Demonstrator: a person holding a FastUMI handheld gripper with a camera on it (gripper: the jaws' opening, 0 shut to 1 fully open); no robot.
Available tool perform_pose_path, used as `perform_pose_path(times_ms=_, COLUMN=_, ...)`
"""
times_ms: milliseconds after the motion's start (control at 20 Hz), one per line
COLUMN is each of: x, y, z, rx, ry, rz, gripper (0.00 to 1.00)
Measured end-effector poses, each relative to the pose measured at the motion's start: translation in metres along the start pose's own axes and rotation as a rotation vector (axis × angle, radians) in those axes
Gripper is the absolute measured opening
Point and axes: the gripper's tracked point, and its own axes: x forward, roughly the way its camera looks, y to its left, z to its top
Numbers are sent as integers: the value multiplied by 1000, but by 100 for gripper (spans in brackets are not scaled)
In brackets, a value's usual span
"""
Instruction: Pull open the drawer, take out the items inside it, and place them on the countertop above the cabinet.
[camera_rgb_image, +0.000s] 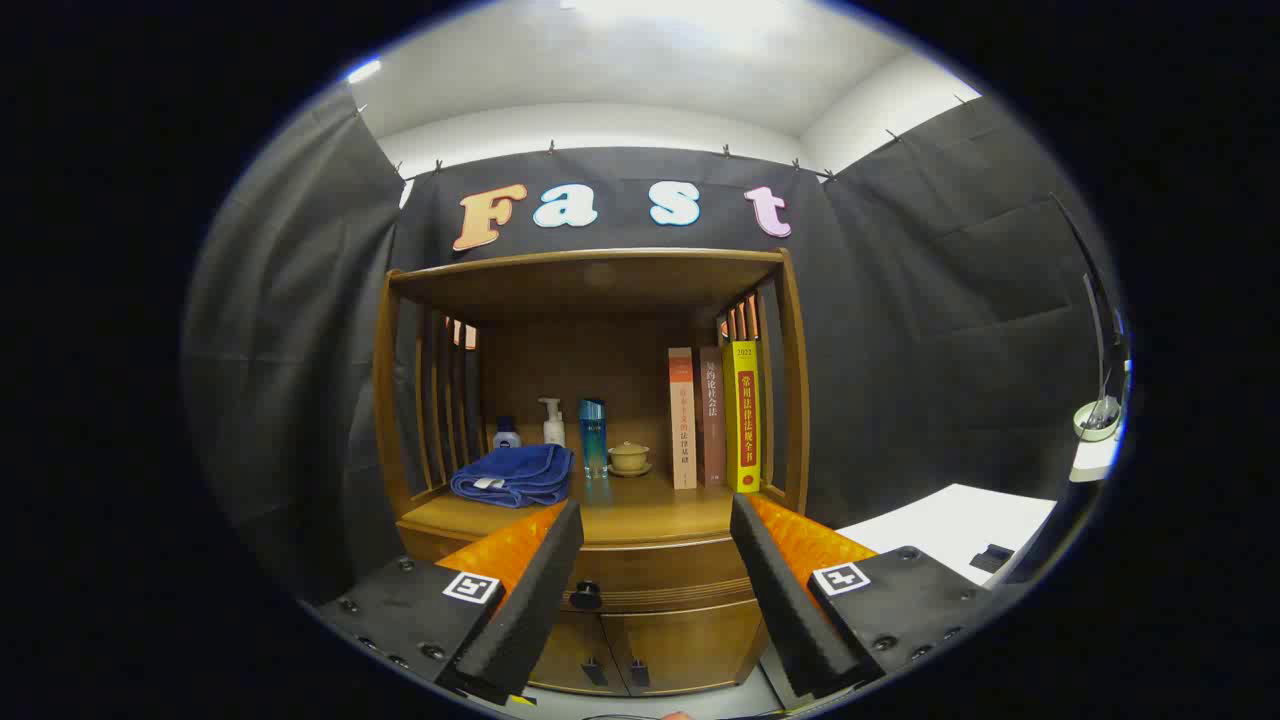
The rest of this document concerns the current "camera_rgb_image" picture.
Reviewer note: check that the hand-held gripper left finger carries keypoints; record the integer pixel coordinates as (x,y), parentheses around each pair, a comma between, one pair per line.
(530,620)

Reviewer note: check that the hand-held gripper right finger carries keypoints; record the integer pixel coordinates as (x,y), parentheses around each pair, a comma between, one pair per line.
(790,620)

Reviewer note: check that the wooden drawer with black knob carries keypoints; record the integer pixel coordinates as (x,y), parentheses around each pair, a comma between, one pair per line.
(660,570)

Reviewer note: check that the wooden cabinet door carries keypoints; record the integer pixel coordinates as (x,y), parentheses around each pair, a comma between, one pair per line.
(575,650)
(690,645)

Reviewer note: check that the wooden countertop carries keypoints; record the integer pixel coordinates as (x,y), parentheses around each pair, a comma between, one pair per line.
(650,510)

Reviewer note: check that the wooden cabinet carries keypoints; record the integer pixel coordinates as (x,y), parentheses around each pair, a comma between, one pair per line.
(590,290)

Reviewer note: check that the blue folded towel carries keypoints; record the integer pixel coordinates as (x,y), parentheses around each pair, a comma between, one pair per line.
(515,475)

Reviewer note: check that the white table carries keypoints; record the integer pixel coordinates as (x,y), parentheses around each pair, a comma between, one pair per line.
(940,525)

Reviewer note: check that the small white blue-capped bottle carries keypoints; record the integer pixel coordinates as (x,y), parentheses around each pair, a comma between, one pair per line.
(506,437)

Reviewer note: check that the beige lidded teacup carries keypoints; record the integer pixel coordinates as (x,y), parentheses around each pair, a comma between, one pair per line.
(629,458)

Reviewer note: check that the blue glass bottle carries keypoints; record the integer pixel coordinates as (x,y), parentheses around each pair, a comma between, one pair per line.
(593,440)

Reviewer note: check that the white pump bottle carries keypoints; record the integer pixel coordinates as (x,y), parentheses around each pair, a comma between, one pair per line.
(553,430)

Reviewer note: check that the yellow book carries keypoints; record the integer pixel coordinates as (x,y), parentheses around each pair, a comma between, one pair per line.
(742,420)

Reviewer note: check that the small black object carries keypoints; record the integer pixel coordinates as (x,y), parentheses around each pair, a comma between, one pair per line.
(990,558)

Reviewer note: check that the brown book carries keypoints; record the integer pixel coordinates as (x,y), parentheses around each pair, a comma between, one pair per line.
(711,420)

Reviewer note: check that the orange and white book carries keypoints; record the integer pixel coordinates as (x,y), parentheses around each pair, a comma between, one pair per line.
(682,420)

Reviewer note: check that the ceiling light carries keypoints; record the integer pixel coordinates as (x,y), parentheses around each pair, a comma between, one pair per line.
(362,71)

